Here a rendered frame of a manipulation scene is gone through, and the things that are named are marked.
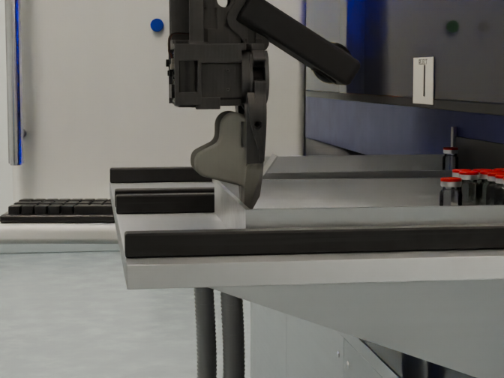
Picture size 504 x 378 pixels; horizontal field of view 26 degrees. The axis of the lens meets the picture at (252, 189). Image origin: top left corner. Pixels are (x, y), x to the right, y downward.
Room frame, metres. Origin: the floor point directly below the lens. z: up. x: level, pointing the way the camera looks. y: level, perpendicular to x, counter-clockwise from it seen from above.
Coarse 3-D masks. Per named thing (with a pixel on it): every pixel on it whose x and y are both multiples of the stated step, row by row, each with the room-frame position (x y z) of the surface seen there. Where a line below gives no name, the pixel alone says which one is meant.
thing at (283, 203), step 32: (224, 192) 1.07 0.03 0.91; (288, 192) 1.17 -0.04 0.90; (320, 192) 1.18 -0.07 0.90; (352, 192) 1.18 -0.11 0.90; (384, 192) 1.19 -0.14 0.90; (416, 192) 1.19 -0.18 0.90; (224, 224) 1.07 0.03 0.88; (256, 224) 0.91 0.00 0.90; (288, 224) 0.91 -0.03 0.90; (320, 224) 0.92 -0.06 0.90; (352, 224) 0.92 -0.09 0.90; (384, 224) 0.92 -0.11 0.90; (416, 224) 0.93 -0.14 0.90
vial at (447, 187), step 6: (444, 186) 1.05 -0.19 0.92; (450, 186) 1.04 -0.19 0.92; (456, 186) 1.04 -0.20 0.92; (444, 192) 1.05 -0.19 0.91; (450, 192) 1.04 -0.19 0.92; (456, 192) 1.04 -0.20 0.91; (444, 198) 1.04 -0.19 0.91; (450, 198) 1.04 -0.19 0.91; (456, 198) 1.04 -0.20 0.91; (444, 204) 1.04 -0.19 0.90; (450, 204) 1.04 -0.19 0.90; (456, 204) 1.04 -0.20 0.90
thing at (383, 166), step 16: (288, 160) 1.52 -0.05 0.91; (304, 160) 1.52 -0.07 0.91; (320, 160) 1.52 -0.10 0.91; (336, 160) 1.53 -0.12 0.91; (352, 160) 1.53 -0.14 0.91; (368, 160) 1.53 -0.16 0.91; (384, 160) 1.54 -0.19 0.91; (400, 160) 1.54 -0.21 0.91; (416, 160) 1.54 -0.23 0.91; (432, 160) 1.55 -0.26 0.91; (272, 176) 1.25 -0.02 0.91; (288, 176) 1.26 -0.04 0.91; (304, 176) 1.26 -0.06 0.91; (320, 176) 1.26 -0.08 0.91; (336, 176) 1.26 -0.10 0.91; (352, 176) 1.27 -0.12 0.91; (368, 176) 1.27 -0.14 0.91; (384, 176) 1.27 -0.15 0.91; (400, 176) 1.28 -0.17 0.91; (416, 176) 1.28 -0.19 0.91; (432, 176) 1.28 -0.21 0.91; (448, 176) 1.28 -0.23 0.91
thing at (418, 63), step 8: (416, 64) 1.44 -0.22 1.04; (424, 64) 1.41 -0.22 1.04; (432, 64) 1.37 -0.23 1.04; (416, 72) 1.44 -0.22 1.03; (432, 72) 1.37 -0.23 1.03; (416, 80) 1.44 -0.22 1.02; (432, 80) 1.37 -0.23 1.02; (416, 88) 1.44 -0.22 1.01; (432, 88) 1.37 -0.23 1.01; (416, 96) 1.44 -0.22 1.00; (432, 96) 1.37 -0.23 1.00; (432, 104) 1.37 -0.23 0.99
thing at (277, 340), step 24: (264, 312) 2.69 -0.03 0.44; (264, 336) 2.69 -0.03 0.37; (288, 336) 2.36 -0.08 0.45; (312, 336) 2.10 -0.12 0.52; (336, 336) 1.89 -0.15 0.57; (264, 360) 2.69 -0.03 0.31; (288, 360) 2.36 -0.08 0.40; (312, 360) 2.10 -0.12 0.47; (336, 360) 1.89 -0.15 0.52; (360, 360) 1.72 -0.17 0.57
